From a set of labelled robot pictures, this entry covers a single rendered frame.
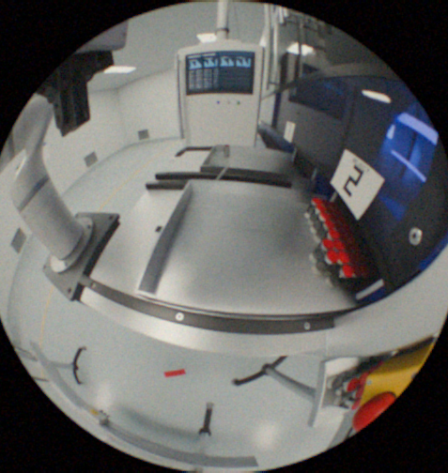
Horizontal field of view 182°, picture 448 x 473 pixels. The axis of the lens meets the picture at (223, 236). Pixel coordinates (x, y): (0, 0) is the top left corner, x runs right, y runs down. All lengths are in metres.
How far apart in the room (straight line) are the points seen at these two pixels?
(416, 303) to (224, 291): 0.21
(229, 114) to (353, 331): 1.01
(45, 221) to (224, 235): 0.39
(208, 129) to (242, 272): 0.92
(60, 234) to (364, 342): 0.54
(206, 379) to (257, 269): 1.00
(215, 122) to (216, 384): 1.69
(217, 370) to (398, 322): 1.04
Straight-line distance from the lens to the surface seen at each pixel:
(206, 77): 1.02
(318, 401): 0.27
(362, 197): 0.20
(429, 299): 0.15
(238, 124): 0.97
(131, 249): 0.28
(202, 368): 1.11
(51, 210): 0.39
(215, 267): 0.20
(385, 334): 0.18
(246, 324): 0.17
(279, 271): 0.22
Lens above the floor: 1.07
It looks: 51 degrees down
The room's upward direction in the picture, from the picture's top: 2 degrees clockwise
